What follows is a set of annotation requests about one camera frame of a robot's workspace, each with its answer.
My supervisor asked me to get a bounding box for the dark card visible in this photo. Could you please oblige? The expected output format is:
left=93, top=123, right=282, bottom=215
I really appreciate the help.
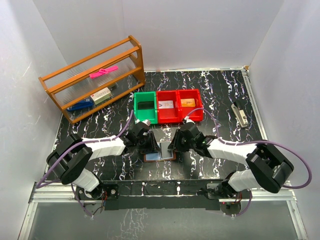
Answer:
left=160, top=141, right=174, bottom=160

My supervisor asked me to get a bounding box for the brown leather card holder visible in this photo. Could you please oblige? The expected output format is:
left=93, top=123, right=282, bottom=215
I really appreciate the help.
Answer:
left=143, top=141, right=176, bottom=163

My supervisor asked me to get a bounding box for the gold card with magnetic stripe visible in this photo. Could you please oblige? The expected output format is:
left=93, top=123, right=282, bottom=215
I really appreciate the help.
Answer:
left=180, top=98, right=196, bottom=108

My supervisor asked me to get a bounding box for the grey VIP card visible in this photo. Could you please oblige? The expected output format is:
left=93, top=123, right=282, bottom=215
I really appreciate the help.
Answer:
left=137, top=101, right=155, bottom=110

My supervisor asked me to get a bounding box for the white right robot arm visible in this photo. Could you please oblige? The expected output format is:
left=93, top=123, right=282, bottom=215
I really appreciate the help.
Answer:
left=168, top=122, right=294, bottom=199

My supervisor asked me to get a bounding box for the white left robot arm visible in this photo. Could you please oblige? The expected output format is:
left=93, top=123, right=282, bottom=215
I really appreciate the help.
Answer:
left=46, top=121, right=161, bottom=200

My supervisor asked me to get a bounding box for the white card in bin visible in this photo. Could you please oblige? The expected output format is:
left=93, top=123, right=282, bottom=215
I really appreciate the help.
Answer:
left=158, top=100, right=175, bottom=109

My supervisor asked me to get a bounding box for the red plastic bin middle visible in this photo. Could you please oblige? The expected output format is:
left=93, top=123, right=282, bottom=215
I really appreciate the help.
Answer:
left=156, top=90, right=180, bottom=124

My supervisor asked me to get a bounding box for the red plastic bin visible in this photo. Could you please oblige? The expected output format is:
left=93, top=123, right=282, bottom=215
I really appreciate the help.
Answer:
left=156, top=90, right=180, bottom=124
left=177, top=89, right=204, bottom=122

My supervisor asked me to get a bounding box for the green plastic bin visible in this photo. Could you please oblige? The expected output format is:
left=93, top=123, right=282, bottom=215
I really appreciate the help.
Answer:
left=133, top=91, right=158, bottom=125

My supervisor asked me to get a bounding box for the red plastic bin right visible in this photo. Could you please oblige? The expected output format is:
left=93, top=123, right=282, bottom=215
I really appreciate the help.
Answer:
left=177, top=89, right=204, bottom=122

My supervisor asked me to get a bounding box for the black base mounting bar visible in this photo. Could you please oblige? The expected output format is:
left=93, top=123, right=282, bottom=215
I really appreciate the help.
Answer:
left=99, top=178, right=248, bottom=211

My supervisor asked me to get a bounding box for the grey metal stapler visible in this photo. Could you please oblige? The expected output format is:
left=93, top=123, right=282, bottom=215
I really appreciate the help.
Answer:
left=231, top=100, right=249, bottom=128

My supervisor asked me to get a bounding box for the white red small box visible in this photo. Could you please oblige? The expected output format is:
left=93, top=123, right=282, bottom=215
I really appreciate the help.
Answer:
left=90, top=87, right=112, bottom=105

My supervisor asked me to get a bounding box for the blue stapler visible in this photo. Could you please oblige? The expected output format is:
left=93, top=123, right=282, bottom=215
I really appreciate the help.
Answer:
left=66, top=98, right=94, bottom=112

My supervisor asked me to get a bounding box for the wooden shelf rack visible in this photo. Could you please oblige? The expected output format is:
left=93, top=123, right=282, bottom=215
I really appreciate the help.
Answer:
left=39, top=35, right=146, bottom=124

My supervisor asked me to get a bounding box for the pink plastic clip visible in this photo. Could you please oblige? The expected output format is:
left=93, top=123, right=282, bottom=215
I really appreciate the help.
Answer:
left=89, top=65, right=119, bottom=79

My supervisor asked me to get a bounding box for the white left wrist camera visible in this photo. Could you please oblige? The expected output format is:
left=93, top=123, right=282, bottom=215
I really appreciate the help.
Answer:
left=135, top=119, right=151, bottom=126

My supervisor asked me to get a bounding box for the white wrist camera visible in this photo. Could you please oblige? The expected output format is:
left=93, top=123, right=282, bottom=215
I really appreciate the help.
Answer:
left=183, top=116, right=195, bottom=124
left=135, top=119, right=151, bottom=126

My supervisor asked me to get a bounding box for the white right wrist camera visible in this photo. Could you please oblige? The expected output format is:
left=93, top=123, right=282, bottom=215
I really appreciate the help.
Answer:
left=183, top=116, right=195, bottom=124

